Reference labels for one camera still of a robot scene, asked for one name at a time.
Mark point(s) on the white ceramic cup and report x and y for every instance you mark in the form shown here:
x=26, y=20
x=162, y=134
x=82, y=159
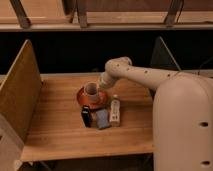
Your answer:
x=91, y=92

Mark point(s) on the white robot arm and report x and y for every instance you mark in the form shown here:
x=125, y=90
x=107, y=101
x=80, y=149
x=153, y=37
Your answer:
x=182, y=114

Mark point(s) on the orange ceramic bowl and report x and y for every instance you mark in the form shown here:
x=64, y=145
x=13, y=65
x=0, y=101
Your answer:
x=83, y=100

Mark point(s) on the white plastic bottle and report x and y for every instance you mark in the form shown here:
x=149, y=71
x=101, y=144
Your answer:
x=115, y=111

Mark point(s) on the black rectangular device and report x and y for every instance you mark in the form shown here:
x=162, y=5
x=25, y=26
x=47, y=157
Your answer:
x=86, y=116

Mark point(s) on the right dark side panel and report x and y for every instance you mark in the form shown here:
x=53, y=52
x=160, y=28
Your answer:
x=162, y=57

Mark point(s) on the left wooden side panel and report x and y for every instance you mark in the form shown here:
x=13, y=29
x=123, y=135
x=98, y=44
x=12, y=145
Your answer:
x=19, y=92

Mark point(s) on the wooden shelf with brackets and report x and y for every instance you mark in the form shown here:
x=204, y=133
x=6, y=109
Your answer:
x=105, y=15

